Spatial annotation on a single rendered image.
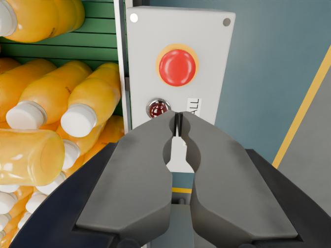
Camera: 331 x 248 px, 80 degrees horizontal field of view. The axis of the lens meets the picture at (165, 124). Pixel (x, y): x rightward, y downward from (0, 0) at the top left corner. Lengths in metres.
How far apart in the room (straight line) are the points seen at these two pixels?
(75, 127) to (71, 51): 0.21
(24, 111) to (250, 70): 1.32
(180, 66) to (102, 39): 0.25
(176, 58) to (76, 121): 0.15
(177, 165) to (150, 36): 0.17
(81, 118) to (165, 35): 0.14
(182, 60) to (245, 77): 1.27
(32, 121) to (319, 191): 2.38
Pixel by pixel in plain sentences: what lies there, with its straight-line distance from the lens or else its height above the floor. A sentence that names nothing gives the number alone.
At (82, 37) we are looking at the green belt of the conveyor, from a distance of 0.44.
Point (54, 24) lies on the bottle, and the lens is 0.33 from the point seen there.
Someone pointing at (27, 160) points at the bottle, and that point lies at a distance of 0.26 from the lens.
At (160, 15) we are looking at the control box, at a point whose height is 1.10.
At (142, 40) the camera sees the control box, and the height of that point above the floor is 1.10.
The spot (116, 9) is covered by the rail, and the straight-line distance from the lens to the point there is 0.33.
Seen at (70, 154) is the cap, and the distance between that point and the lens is 0.32.
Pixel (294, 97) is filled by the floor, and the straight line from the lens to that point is 1.66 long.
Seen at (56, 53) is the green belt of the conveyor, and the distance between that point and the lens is 0.47.
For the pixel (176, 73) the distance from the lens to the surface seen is 0.20.
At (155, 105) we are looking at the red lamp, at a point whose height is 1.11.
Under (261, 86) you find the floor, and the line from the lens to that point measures 1.52.
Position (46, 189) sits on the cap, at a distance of 0.39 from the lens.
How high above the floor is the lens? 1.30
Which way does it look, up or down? 58 degrees down
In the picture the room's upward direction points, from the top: 177 degrees counter-clockwise
